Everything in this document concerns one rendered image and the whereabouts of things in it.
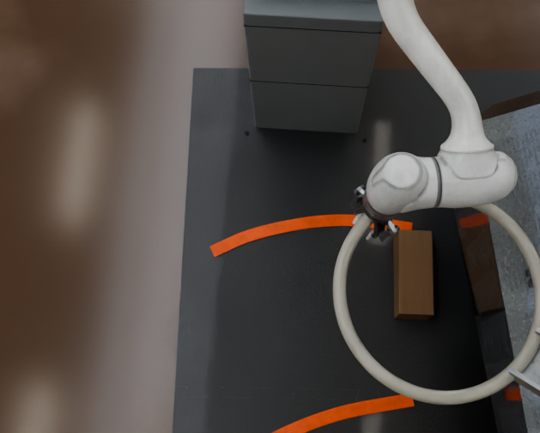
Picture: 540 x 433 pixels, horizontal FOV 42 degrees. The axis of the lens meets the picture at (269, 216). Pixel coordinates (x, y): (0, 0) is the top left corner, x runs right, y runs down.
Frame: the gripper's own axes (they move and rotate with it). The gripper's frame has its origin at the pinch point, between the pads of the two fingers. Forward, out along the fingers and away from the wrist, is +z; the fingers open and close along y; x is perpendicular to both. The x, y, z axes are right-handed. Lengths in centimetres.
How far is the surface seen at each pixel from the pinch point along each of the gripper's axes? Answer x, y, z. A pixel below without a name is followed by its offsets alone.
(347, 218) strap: 22, -14, 88
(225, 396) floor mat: -52, 9, 89
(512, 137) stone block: 54, 4, 17
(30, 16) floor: -23, -163, 100
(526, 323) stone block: 21, 44, 16
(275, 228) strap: -1, -28, 89
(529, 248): 22.7, 28.0, -10.5
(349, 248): -9.9, 2.9, -11.0
